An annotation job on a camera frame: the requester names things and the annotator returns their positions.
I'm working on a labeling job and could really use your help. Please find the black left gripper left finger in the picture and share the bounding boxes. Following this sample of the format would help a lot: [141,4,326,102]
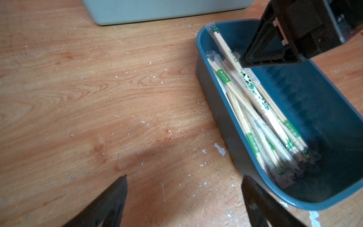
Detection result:
[64,175,128,227]

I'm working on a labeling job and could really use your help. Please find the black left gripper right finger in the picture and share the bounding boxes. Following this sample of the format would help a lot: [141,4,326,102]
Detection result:
[241,175,305,227]

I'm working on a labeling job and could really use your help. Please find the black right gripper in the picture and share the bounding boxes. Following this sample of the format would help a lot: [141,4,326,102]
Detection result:
[240,1,363,68]

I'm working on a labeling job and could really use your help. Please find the wrapped chopsticks panda print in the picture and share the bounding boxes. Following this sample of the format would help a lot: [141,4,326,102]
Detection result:
[214,54,306,165]

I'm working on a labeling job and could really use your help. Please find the wrapped chopsticks in bin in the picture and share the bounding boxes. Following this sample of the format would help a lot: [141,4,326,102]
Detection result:
[226,90,294,188]

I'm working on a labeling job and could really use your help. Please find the wrapped chopsticks green band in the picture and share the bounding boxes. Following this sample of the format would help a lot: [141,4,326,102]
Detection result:
[206,51,286,177]

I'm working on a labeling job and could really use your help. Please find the grey-green lidded storage box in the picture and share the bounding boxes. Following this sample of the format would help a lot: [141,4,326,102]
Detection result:
[82,0,253,26]

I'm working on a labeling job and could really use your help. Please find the teal plastic chopstick bin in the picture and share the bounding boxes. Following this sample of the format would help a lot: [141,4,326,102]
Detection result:
[196,27,363,211]

